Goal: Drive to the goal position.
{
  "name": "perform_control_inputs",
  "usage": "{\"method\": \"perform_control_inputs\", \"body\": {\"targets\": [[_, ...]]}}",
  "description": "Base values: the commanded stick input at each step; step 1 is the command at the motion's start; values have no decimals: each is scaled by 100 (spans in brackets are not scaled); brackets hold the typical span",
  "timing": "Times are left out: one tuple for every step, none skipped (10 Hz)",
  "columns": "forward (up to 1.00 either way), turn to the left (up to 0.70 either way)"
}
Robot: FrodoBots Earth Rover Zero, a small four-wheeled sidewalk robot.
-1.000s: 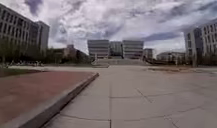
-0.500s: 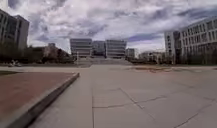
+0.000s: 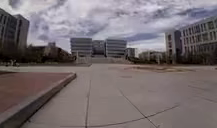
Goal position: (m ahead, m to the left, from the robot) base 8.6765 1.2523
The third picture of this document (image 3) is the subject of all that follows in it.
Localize red brick paving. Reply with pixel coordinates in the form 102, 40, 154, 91
0, 71, 74, 116

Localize tall grey building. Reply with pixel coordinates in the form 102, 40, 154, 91
0, 5, 31, 53

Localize small pale building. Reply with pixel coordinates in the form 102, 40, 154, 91
125, 47, 139, 60

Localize long pale building with windows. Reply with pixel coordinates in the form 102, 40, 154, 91
164, 15, 217, 64

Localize wide building with banded storeys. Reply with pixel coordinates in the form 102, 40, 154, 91
69, 36, 128, 60

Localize wide concrete steps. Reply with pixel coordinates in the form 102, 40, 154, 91
75, 54, 133, 65

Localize grey concrete plaza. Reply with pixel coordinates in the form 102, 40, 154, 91
0, 62, 217, 128

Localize low dark building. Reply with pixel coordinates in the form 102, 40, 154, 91
28, 41, 73, 63

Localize row of trees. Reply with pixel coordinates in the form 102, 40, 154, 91
0, 44, 76, 65
167, 49, 217, 66

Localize grey stone kerb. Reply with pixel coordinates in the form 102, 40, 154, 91
0, 72, 78, 128

